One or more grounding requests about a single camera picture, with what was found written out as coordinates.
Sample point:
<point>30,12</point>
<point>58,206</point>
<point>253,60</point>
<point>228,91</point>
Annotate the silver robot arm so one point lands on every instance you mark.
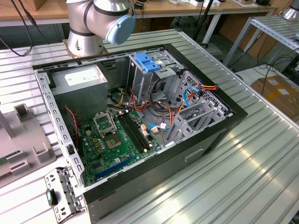
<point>81,14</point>

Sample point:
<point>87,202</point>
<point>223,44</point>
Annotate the metal disk bay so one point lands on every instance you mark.
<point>198,107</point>

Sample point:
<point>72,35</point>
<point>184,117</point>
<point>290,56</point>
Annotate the black RAM slot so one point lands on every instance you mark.
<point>138,129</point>
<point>132,133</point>

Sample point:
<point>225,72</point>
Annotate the metal drive cage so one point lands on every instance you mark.
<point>142,84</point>

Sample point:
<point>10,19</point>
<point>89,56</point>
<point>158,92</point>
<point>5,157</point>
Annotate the CPU socket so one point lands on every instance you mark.
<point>112,141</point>

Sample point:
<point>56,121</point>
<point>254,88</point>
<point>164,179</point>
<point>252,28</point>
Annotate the green motherboard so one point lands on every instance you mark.
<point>109,161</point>

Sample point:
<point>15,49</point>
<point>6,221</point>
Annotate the black PC case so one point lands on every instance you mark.
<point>151,177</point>

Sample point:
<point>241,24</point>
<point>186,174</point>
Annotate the blue expansion slot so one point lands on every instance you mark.
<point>112,169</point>

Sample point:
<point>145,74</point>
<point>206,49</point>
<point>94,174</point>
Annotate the grey power supply box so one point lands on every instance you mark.
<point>79,93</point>

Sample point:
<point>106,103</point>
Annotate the wooden desk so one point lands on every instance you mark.
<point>163,8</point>

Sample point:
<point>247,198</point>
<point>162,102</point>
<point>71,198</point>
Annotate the cardboard box with labels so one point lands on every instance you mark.
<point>261,85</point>

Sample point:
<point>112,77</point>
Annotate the large brown cardboard panel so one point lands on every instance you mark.
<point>230,28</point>

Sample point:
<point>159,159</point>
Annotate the small white box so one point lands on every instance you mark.
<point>194,3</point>
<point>216,3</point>

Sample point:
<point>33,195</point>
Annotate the grey parts rack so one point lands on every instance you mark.
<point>23,137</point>

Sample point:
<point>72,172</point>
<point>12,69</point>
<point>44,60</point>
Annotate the black latch with blue tab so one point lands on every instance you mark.
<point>50,197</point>

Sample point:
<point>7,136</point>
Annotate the small brown cardboard box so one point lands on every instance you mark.
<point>46,3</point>

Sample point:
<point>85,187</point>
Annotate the green RAM stick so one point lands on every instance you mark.
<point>3,161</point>

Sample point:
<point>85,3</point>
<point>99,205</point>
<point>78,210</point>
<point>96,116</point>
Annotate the blue plastic drive bracket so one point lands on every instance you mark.
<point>144,61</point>

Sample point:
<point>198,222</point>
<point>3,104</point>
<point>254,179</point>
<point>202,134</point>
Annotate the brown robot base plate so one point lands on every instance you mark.
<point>104,49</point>

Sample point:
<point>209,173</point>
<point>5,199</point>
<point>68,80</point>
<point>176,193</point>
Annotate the metal card retention bracket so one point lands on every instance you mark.
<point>59,173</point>

